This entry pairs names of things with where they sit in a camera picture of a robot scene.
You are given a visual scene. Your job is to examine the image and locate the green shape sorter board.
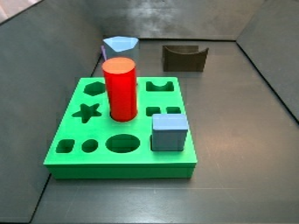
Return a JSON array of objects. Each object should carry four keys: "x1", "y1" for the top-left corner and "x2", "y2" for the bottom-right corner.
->
[{"x1": 43, "y1": 77, "x2": 198, "y2": 179}]

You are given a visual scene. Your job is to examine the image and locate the blue pentagon peg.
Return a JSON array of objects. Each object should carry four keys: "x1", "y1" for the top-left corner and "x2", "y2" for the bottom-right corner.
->
[{"x1": 104, "y1": 36, "x2": 139, "y2": 61}]

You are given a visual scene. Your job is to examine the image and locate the blue square block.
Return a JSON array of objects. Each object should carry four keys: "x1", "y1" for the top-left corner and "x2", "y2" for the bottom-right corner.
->
[{"x1": 152, "y1": 114, "x2": 190, "y2": 151}]

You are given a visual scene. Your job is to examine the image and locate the red cylinder peg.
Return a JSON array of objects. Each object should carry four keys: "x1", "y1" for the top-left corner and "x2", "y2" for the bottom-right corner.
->
[{"x1": 101, "y1": 57, "x2": 137, "y2": 122}]

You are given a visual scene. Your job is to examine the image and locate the black arch fixture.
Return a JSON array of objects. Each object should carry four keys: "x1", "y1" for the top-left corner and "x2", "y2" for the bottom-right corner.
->
[{"x1": 163, "y1": 45, "x2": 210, "y2": 72}]

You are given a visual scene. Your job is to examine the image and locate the purple arch object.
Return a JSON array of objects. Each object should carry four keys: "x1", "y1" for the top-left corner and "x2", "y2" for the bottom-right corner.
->
[{"x1": 100, "y1": 45, "x2": 107, "y2": 61}]

